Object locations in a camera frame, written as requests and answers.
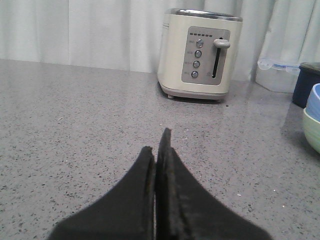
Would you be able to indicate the green bowl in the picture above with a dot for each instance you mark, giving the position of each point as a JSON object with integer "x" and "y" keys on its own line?
{"x": 311, "y": 128}

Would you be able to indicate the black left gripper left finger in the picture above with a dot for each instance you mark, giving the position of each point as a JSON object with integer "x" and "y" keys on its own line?
{"x": 126, "y": 212}

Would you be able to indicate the white curtain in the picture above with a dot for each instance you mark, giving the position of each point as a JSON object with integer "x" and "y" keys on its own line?
{"x": 126, "y": 34}

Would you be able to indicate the cream toaster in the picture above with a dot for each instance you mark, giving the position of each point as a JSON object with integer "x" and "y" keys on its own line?
{"x": 197, "y": 53}

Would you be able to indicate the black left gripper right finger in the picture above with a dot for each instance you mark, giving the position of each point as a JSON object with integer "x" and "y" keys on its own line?
{"x": 185, "y": 210}

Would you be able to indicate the dark blue saucepan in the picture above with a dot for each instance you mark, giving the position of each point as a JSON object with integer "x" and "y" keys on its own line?
{"x": 309, "y": 75}

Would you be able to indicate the clear plastic food container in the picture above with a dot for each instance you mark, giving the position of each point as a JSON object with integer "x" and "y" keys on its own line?
{"x": 277, "y": 76}

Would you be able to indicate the blue bowl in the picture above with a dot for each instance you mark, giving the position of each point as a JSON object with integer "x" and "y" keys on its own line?
{"x": 313, "y": 102}

